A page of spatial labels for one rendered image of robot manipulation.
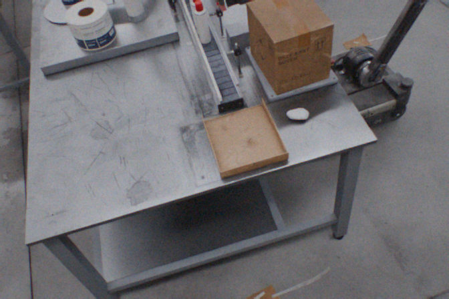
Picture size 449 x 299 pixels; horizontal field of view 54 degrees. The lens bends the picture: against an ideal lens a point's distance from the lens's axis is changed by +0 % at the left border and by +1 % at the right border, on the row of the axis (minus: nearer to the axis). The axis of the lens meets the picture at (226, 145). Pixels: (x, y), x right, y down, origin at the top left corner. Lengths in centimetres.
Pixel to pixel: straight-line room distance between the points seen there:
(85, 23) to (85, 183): 78
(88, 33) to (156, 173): 82
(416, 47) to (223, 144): 209
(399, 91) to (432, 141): 38
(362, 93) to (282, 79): 102
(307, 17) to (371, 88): 109
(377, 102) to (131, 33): 142
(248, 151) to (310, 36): 49
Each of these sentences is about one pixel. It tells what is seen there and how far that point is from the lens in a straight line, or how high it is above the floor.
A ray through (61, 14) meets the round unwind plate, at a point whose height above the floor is 89.
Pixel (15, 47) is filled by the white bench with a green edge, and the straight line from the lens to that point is 328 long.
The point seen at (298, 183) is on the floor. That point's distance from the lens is 258.
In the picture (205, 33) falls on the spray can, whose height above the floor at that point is 94.
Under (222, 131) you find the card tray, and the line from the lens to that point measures 174.
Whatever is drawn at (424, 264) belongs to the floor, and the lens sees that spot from 243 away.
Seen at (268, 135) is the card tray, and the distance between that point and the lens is 171.
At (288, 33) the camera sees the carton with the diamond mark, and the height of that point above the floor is 112.
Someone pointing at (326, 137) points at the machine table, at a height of 83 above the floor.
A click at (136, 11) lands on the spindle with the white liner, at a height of 94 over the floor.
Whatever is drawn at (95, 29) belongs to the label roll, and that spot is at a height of 99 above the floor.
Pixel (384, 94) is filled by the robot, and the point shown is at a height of 24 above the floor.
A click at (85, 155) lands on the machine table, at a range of 184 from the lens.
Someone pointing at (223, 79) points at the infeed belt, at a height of 88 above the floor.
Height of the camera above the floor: 214
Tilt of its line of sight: 51 degrees down
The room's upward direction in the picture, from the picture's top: 11 degrees counter-clockwise
